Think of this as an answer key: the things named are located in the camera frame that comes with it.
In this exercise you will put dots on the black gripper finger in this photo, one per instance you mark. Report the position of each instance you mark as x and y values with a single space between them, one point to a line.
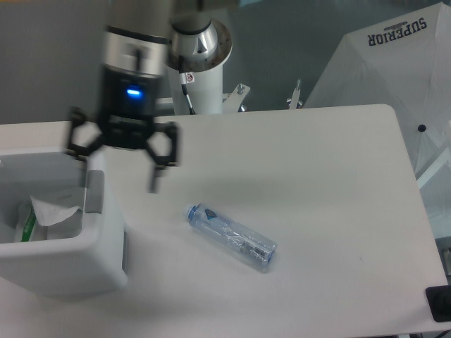
83 138
162 147

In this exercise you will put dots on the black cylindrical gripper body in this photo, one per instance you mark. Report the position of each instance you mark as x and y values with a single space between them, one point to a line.
126 107

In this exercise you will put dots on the clear plastic water bottle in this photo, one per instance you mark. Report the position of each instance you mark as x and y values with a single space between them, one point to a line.
245 244

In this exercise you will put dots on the clear plastic wrapper with barcode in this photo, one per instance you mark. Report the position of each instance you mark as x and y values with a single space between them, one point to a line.
53 209

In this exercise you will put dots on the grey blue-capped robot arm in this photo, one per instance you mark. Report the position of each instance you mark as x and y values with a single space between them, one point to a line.
141 40

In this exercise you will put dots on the green white trash in bin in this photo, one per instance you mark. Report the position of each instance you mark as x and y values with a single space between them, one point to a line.
26 227

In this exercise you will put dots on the white plastic trash can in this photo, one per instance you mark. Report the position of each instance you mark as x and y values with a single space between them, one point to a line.
83 254

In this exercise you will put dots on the white umbrella with SUPERIOR print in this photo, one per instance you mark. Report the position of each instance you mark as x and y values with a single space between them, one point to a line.
403 62

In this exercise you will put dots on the black device at table corner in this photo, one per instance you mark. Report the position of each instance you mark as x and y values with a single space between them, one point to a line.
438 298

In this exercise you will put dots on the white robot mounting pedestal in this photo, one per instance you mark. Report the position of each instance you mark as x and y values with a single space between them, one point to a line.
206 91

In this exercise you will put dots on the white metal table frame bracket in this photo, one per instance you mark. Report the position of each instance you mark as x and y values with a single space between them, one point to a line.
233 102

